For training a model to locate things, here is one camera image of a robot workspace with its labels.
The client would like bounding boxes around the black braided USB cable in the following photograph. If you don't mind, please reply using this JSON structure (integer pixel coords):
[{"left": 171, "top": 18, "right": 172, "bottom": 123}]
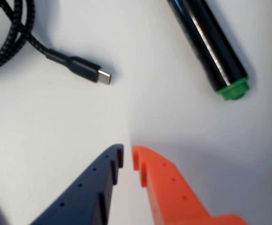
[{"left": 0, "top": 0, "right": 112, "bottom": 86}]

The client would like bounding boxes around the black marker with green cap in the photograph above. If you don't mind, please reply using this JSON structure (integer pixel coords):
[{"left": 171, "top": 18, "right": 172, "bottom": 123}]
[{"left": 166, "top": 0, "right": 250, "bottom": 101}]

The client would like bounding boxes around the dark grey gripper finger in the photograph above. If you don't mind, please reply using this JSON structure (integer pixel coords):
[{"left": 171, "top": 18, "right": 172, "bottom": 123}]
[{"left": 29, "top": 143, "right": 125, "bottom": 225}]

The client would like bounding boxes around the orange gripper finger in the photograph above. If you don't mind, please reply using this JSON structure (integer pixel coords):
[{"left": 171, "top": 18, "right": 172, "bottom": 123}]
[{"left": 131, "top": 145, "right": 250, "bottom": 225}]

